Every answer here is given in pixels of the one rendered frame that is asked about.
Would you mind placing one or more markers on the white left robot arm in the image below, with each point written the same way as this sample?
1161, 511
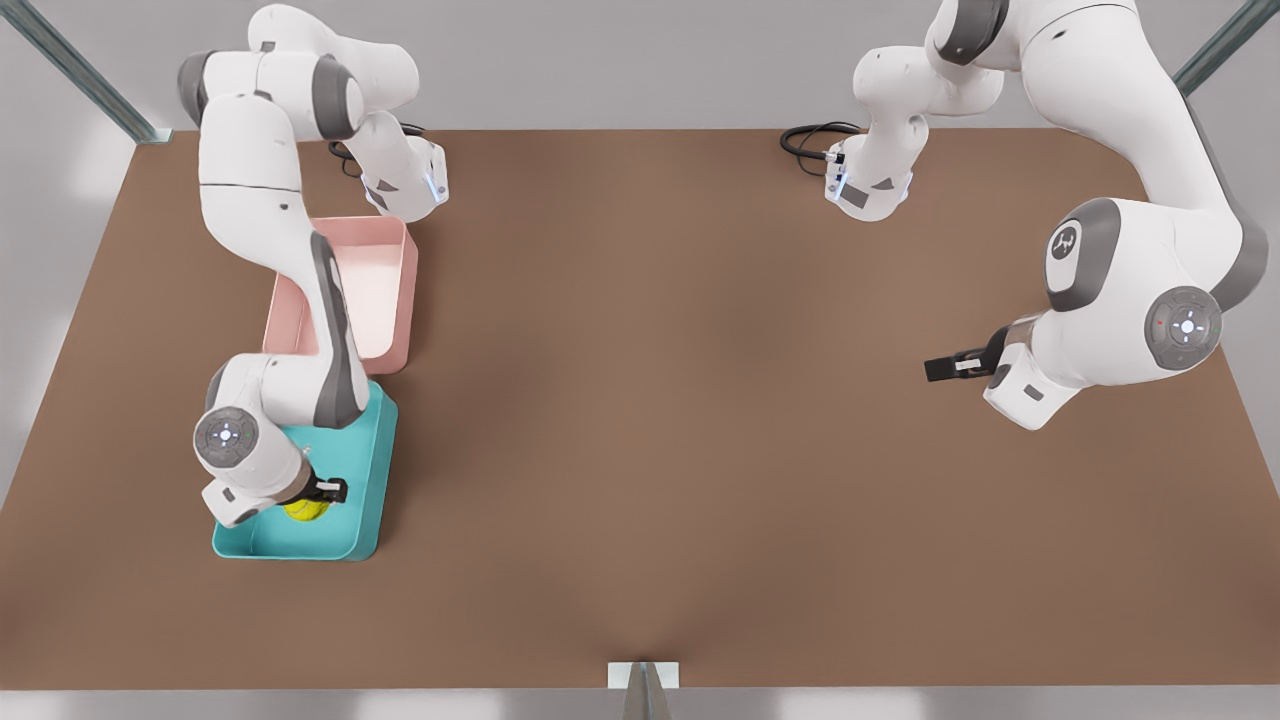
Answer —
1130, 150

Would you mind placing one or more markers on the teal plastic tray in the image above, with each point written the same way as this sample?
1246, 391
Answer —
350, 500

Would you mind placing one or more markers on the yellow round fruit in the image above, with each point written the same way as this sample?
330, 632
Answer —
305, 510

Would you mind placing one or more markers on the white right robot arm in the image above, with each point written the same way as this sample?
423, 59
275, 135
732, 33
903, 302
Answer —
250, 170

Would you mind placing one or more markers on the silver frame post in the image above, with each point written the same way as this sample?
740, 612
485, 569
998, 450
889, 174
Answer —
1225, 45
85, 70
644, 690

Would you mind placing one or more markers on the pink plastic tray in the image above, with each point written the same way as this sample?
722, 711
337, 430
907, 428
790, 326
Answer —
375, 290

